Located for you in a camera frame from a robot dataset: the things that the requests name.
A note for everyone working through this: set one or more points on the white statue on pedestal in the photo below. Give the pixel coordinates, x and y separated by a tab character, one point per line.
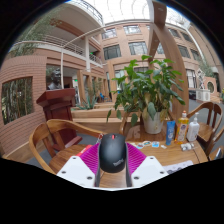
202	93

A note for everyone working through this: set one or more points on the yellow bottle with orange cap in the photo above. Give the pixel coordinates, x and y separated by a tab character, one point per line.
181	130

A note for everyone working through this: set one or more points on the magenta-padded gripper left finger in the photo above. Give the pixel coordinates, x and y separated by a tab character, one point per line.
76	170

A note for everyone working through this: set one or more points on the black computer mouse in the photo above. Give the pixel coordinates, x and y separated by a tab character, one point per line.
112	153

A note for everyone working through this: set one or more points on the blue picture sticker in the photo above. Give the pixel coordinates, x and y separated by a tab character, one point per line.
155	144

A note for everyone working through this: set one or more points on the white pump bottle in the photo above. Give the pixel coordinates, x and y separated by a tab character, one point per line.
193	130

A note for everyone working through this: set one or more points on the dark bust statue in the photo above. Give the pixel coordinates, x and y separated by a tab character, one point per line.
55	81

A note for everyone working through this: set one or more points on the dark red wooden lectern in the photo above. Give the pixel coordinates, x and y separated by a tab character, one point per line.
58	106

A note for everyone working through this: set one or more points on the green plant in white pot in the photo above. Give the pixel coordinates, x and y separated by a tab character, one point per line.
146	90

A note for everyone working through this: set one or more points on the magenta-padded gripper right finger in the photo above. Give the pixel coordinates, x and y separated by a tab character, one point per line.
148	170

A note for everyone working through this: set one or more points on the blue tube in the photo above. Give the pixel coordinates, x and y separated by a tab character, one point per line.
170	133

